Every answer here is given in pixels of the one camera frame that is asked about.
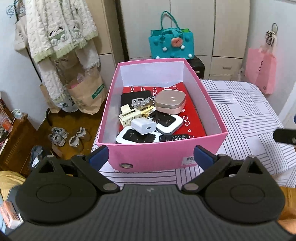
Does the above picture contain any white pocket router with logo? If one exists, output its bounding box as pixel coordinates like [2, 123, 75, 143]
[115, 126, 161, 144]

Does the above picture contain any pink cardboard storage box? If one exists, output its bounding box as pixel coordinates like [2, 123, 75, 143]
[97, 58, 228, 172]

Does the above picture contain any black phone battery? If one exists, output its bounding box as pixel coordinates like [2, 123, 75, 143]
[159, 134, 190, 142]

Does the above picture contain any white pocket wifi router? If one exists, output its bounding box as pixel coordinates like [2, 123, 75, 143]
[148, 110, 183, 135]

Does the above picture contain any white usb charger plug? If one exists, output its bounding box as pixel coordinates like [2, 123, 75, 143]
[131, 118, 157, 135]

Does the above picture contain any rose gold rounded case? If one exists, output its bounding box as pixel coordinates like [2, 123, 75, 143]
[154, 89, 186, 115]

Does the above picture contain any striped white tablecloth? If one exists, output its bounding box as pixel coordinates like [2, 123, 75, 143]
[100, 80, 295, 188]

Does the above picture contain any red glasses-print flat box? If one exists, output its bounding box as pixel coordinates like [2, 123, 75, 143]
[122, 82, 206, 138]

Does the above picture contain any cream plastic hair claw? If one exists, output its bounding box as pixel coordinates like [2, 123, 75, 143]
[118, 104, 142, 127]

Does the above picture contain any pink paper bag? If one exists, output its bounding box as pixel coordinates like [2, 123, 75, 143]
[245, 48, 277, 94]

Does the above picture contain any black rectangular case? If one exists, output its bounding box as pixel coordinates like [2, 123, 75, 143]
[120, 90, 152, 109]

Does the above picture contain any brown paper shopping bag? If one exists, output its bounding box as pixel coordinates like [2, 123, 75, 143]
[40, 68, 108, 114]

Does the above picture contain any black suitcase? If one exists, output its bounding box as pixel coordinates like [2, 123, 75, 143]
[187, 56, 205, 79]

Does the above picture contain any teal felt handbag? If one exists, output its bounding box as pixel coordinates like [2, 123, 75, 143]
[148, 11, 195, 59]

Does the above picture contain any cream quilted hanging garment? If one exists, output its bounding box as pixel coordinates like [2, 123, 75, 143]
[17, 1, 100, 108]

